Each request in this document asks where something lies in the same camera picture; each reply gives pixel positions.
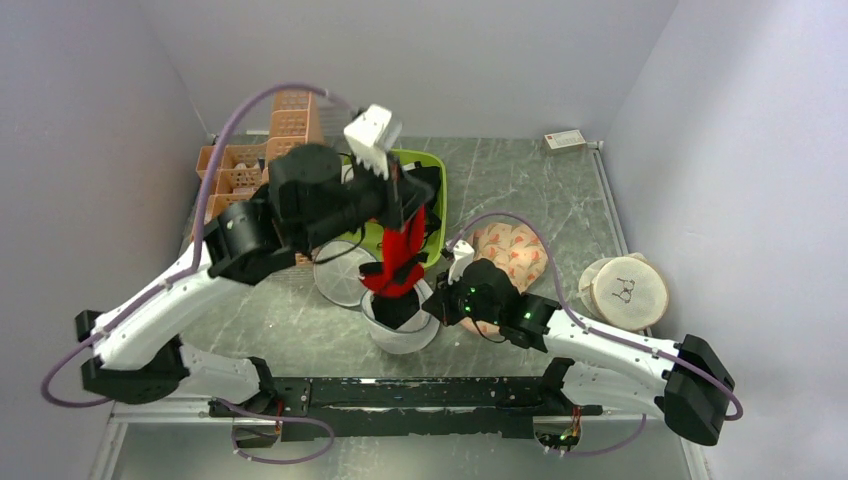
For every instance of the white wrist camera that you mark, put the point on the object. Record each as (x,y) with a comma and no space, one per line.
(371,136)
(461,253)

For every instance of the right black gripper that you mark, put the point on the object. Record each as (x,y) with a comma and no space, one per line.
(440,303)

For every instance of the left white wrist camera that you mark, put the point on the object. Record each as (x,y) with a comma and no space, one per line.
(371,136)

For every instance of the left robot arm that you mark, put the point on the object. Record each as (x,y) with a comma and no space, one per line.
(138,355)

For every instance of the beige round laundry bag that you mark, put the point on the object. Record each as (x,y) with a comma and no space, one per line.
(626,292)

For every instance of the red bra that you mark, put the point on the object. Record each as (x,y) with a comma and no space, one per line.
(392,281)

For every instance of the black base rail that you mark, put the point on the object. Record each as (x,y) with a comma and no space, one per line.
(359,407)

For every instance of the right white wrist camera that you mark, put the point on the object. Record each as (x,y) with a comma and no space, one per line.
(461,253)

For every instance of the white small box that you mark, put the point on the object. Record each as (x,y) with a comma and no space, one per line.
(564,141)

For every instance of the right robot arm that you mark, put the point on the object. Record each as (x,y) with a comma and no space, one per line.
(683,383)

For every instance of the orange plastic organizer basket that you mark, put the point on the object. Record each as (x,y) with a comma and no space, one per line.
(243,168)

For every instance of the green plastic tray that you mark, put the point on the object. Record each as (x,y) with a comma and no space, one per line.
(425,167)

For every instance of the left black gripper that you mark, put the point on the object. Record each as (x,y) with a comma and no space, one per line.
(403,195)

